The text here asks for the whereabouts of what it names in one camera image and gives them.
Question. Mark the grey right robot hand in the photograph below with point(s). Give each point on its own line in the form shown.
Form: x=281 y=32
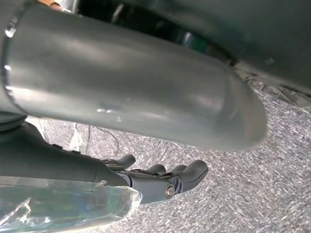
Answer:
x=133 y=86

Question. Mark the clear plastic cover film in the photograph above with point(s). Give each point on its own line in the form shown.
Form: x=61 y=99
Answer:
x=60 y=205

